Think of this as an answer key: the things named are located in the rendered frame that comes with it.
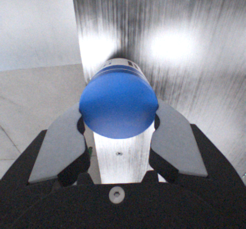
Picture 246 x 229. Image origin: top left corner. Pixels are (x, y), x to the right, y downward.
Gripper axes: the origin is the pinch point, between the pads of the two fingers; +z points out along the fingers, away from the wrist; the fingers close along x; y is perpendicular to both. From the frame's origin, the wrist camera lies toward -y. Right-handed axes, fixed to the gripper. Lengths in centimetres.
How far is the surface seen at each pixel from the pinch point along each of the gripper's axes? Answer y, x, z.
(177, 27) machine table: -6.9, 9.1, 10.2
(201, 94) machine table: 4.7, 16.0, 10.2
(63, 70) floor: 18, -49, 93
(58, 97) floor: 43, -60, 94
